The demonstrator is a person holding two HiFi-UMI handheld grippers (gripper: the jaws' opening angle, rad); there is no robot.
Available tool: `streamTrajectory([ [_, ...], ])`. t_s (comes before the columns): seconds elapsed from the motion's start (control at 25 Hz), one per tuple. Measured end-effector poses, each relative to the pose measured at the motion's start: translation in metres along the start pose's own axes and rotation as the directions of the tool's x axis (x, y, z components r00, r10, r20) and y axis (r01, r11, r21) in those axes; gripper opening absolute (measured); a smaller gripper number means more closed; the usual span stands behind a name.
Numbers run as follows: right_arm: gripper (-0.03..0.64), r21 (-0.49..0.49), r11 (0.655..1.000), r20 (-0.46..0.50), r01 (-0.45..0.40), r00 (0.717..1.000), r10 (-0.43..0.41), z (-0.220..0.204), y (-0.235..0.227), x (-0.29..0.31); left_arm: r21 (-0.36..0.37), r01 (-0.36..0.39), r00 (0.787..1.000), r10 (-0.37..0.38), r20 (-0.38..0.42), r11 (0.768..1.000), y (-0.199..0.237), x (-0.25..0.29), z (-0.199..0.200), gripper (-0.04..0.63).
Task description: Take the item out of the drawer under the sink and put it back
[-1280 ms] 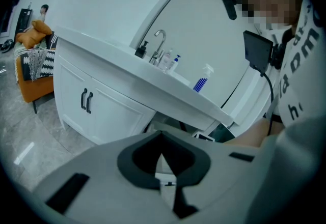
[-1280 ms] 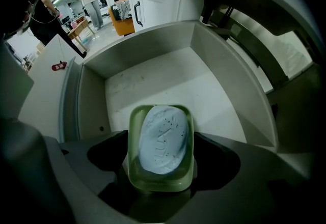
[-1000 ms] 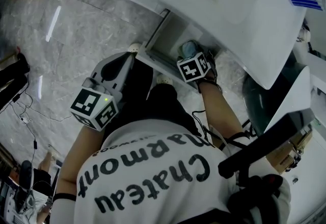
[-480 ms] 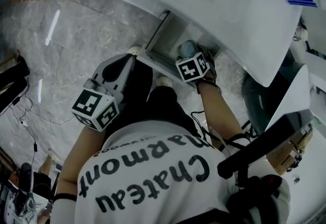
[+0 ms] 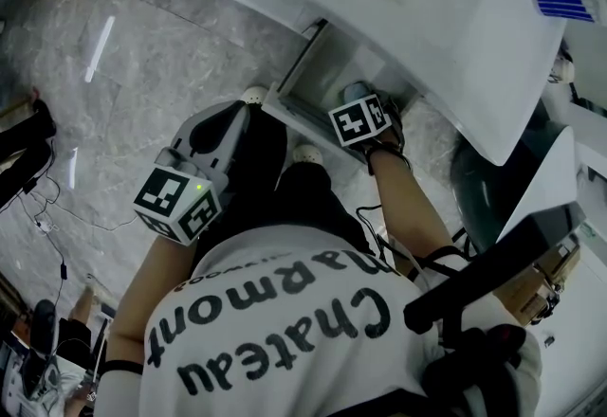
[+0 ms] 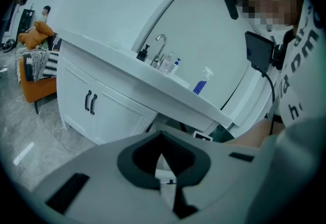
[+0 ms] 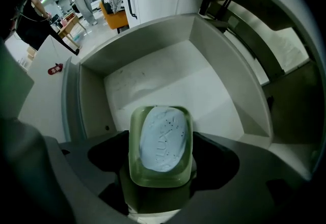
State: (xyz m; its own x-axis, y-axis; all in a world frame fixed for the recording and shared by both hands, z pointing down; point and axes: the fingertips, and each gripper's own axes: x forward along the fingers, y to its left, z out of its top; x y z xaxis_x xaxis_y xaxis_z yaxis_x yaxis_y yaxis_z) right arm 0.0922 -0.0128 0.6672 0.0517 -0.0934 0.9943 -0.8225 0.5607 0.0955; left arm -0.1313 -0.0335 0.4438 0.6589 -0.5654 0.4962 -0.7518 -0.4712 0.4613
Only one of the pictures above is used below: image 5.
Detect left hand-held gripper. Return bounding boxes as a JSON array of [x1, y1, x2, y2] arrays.
[[133, 100, 251, 246]]

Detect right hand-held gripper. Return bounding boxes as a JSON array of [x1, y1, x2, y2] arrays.
[[328, 94, 405, 159]]

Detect pale green soap bar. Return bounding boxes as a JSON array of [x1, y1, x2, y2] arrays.
[[343, 82, 374, 103]]

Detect white drawer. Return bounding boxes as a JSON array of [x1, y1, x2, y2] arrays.
[[262, 16, 424, 166]]

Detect person's right forearm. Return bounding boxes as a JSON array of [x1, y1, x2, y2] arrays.
[[367, 149, 456, 274]]

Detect person's left forearm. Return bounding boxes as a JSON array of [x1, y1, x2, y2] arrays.
[[108, 234, 203, 364]]

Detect person's right white shoe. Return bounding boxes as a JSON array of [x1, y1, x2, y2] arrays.
[[292, 143, 325, 166]]

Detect person's white shoe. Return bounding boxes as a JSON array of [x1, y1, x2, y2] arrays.
[[292, 143, 325, 166], [240, 84, 267, 107]]

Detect person's left white shoe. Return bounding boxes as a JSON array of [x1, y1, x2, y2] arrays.
[[240, 84, 267, 107]]

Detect person's black shorts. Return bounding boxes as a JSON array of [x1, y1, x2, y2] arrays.
[[193, 106, 378, 264]]

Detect white vanity cabinet with sink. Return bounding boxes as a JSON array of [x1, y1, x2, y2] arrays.
[[89, 0, 570, 168]]

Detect black small monitor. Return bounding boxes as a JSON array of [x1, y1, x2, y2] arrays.
[[402, 204, 587, 335]]

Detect white oval bathtub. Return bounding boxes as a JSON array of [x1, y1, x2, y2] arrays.
[[449, 111, 588, 264]]

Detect white paper cup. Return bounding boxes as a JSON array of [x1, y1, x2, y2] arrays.
[[552, 57, 576, 82]]

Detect blue striped spray bottle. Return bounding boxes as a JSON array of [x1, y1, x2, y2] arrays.
[[535, 0, 607, 24]]

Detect large brown cardboard box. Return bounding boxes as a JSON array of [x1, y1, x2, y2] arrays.
[[492, 242, 582, 326]]

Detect white printed t-shirt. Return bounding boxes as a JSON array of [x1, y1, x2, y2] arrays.
[[97, 225, 542, 417]]

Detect black chest mount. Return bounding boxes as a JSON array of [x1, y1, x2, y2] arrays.
[[424, 324, 527, 417]]

